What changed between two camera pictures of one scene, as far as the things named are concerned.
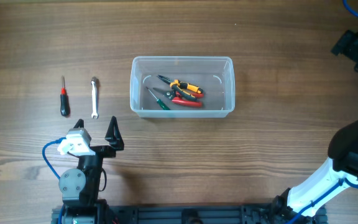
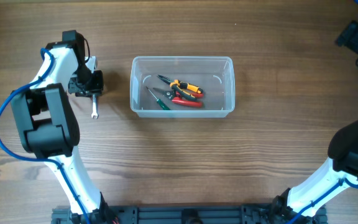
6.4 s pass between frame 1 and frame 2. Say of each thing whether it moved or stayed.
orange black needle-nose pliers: stayed
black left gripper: moved
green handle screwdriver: stayed
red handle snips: stayed
